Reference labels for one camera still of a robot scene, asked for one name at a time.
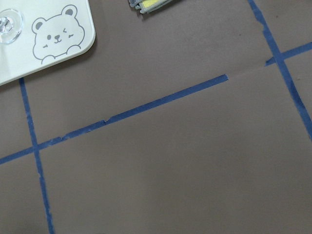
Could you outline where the grey folded cloth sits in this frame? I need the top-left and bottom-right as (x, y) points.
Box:
(128, 0), (180, 14)

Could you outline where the cream bear serving tray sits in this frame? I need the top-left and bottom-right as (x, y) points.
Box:
(0, 0), (96, 84)

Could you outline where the clear wine glass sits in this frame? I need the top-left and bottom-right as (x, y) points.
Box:
(0, 8), (23, 45)

